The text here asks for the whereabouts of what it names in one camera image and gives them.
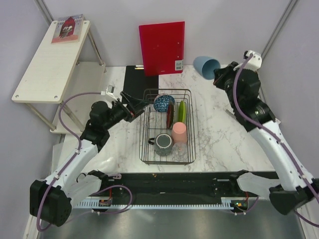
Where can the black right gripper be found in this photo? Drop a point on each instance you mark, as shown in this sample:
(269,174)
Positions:
(221,74)

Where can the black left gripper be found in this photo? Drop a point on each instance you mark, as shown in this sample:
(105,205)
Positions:
(129,113)

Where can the light blue plastic cup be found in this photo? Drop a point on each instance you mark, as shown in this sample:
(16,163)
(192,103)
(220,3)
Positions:
(205,66)

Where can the dark grey ceramic mug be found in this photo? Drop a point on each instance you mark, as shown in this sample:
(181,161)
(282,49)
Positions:
(162,143)

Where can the pink plastic cup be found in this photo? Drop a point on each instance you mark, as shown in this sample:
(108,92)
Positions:
(179,133)

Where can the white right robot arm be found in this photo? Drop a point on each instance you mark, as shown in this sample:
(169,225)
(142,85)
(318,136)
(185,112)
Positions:
(295,185)

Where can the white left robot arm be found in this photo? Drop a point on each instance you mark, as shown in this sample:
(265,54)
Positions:
(52,199)

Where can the black clipboard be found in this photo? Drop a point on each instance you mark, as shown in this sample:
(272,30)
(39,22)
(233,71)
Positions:
(138,85)

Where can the blue patterned bowl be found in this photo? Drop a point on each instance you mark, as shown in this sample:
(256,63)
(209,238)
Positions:
(162,101)

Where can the dark red plate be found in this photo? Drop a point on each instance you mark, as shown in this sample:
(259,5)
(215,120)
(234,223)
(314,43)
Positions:
(170,115)

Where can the spiral notebook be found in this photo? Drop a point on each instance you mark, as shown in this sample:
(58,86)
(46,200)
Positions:
(230,114)

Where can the green plate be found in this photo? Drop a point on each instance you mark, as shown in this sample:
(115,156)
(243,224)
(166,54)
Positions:
(182,112)

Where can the clear glass tumbler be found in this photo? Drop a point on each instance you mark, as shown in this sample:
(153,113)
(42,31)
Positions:
(179,152)

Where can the red folder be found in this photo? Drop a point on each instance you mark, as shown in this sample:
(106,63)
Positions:
(162,47)

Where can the white wooden shelf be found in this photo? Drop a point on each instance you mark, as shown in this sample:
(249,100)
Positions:
(55,74)

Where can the red cover book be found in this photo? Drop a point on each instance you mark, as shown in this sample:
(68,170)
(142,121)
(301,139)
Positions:
(68,29)

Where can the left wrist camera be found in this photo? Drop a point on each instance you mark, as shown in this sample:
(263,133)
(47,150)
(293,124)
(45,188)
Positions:
(109,92)

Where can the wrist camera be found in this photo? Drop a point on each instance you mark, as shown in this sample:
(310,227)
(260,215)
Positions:
(109,92)
(255,61)

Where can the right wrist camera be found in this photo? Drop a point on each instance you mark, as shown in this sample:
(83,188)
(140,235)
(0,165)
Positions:
(255,61)

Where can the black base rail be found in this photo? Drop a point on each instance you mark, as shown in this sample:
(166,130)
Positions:
(171,188)

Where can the white cable duct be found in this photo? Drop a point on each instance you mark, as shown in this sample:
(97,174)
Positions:
(99,204)

